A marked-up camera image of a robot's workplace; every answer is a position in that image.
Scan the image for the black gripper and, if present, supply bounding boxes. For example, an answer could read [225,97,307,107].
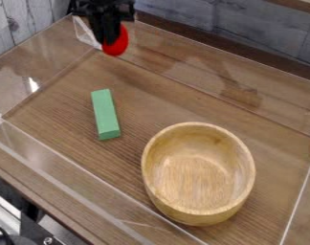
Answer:
[70,0,137,45]

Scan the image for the red felt fruit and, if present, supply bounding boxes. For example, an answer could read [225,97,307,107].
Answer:
[102,25,130,56]

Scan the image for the green rectangular block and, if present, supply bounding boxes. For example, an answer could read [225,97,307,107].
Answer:
[91,89,121,141]

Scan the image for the clear acrylic tray walls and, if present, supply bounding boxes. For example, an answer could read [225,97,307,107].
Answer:
[0,11,310,245]

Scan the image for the wooden bowl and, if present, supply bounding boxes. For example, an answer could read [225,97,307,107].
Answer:
[141,122,257,226]

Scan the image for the black metal bracket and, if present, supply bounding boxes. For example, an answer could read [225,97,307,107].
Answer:
[19,213,65,245]

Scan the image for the black cable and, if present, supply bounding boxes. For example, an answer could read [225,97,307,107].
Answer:
[0,223,18,245]

